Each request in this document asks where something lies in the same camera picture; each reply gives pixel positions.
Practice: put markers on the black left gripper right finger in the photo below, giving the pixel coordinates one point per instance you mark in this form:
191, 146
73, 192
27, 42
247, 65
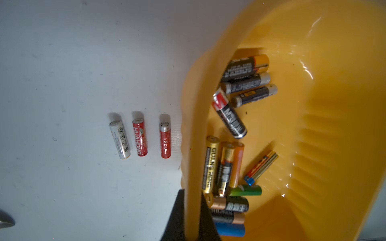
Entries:
207, 231

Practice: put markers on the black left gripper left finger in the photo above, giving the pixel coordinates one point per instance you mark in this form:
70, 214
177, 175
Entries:
174, 230

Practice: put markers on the dark blue AA battery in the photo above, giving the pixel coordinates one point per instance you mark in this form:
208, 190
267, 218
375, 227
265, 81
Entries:
230, 230

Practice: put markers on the red silver-top battery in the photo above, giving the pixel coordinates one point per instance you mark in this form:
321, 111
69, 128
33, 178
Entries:
165, 139

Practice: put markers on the white battery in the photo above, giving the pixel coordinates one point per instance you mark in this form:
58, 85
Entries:
120, 139

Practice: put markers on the yellow plastic storage box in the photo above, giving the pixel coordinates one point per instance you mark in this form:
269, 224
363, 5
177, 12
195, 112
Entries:
327, 122

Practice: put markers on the green battery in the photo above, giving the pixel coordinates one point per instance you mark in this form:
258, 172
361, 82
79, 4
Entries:
245, 190

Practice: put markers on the red blue striped AAA battery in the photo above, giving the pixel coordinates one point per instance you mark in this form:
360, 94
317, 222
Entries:
251, 177

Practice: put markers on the gold black AAA battery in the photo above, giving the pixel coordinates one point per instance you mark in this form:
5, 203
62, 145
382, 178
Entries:
225, 169

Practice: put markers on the black gold battery lower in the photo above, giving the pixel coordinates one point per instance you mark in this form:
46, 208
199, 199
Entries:
211, 161

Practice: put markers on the orange battery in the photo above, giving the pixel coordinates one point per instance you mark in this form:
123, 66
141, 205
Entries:
237, 162

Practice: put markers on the silver black battery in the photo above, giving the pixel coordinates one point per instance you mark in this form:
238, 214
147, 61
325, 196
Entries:
228, 115

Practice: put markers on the grey black aaa battery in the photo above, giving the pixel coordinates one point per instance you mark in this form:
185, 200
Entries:
254, 95
245, 83

